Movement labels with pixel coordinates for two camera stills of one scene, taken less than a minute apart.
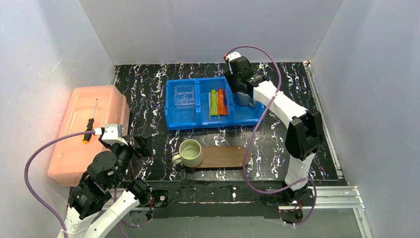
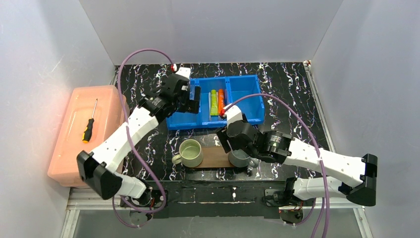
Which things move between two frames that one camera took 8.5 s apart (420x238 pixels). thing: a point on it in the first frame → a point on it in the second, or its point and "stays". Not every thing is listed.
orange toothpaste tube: x=221 y=106 stays
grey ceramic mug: x=243 y=99 → x=238 y=158
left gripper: x=138 y=146 → x=189 y=99
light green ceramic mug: x=190 y=154 stays
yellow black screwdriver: x=86 y=138 stays
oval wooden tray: x=224 y=157 stays
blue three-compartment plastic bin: x=207 y=101 stays
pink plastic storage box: x=70 y=159 stays
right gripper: x=236 y=85 → x=226 y=141
